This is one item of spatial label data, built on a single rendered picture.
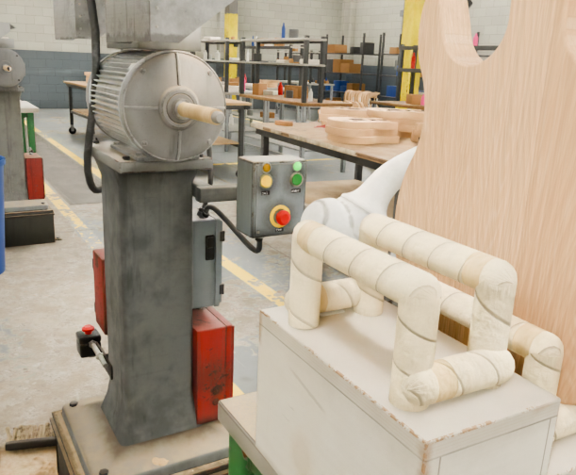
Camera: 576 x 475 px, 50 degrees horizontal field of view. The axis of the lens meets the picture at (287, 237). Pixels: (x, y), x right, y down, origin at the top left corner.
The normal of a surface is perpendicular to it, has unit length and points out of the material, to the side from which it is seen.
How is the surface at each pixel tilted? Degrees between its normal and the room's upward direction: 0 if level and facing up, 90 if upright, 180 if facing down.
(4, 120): 90
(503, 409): 0
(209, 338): 90
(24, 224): 90
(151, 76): 84
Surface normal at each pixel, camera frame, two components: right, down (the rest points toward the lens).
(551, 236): -0.87, 0.10
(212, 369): 0.50, 0.26
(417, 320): -0.26, 0.26
